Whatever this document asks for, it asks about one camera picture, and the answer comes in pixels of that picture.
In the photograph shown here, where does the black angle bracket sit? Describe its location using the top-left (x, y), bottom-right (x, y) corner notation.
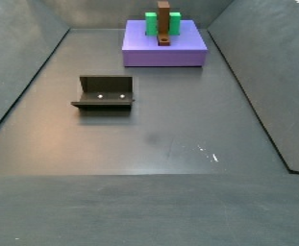
top-left (71, 75), bottom-right (134, 110)

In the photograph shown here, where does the purple base block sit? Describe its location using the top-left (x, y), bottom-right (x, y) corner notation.
top-left (122, 20), bottom-right (208, 67)

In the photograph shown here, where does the left green block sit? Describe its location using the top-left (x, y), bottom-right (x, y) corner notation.
top-left (146, 12), bottom-right (158, 36)

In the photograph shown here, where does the brown upright post with hole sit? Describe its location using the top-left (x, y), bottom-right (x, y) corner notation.
top-left (158, 1), bottom-right (170, 46)

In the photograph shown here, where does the green block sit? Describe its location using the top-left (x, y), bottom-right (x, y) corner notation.
top-left (168, 12), bottom-right (182, 36)
top-left (146, 12), bottom-right (158, 36)

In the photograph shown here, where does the right green block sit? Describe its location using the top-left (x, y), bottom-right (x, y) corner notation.
top-left (168, 12), bottom-right (182, 36)

